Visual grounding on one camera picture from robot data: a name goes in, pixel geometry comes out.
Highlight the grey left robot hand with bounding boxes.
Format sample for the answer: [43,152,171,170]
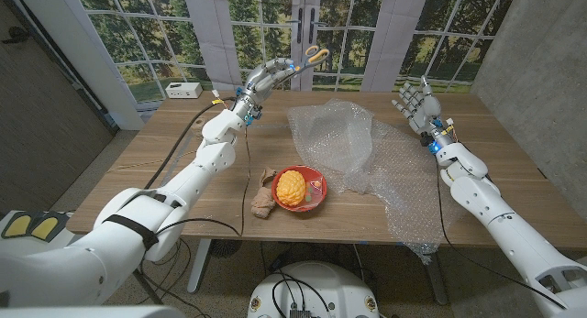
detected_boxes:
[233,57,297,122]

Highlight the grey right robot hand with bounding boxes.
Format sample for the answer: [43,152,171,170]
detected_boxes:
[392,75,455,148]

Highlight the orange grey handled scissors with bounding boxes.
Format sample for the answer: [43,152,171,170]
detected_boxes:
[293,45,331,74]

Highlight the clear bubble wrap sheet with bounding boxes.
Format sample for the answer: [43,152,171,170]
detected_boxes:
[284,98,464,264]

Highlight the red bowl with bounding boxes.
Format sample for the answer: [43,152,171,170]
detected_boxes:
[271,165,328,214]

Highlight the white power strip box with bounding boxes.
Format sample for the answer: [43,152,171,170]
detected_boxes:
[164,82,204,100]

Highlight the yellow textured toy fruit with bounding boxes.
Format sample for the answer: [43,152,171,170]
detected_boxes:
[275,170,307,207]

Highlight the crumpled beige cloth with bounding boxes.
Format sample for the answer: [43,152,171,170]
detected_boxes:
[249,167,279,219]

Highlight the printed forest window backdrop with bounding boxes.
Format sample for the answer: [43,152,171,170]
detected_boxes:
[72,0,519,104]

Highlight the loose brown twine strand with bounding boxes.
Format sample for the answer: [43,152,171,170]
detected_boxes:
[107,159,161,173]

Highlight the black round ribbed object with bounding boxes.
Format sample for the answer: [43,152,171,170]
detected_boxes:
[209,238,243,258]

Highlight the grey table leg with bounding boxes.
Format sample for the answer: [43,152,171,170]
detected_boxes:
[424,253,449,306]

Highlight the white table leg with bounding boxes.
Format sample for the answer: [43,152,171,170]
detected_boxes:
[186,238,213,294]

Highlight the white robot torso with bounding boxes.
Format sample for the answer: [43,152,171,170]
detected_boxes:
[247,261,381,318]

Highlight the yellow black foot pedal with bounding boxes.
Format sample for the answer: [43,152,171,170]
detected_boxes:
[1,211,70,241]

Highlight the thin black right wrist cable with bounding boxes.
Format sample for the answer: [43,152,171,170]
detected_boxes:
[435,156,569,311]

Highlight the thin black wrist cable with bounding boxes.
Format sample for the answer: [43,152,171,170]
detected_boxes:
[435,156,569,311]
[155,124,253,239]

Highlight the thin black left wrist cable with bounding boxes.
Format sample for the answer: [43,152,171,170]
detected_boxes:
[155,124,253,239]

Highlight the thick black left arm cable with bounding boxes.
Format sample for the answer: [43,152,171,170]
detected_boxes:
[144,96,238,191]

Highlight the black wall hook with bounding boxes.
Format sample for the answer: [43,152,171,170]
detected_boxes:
[2,27,28,44]

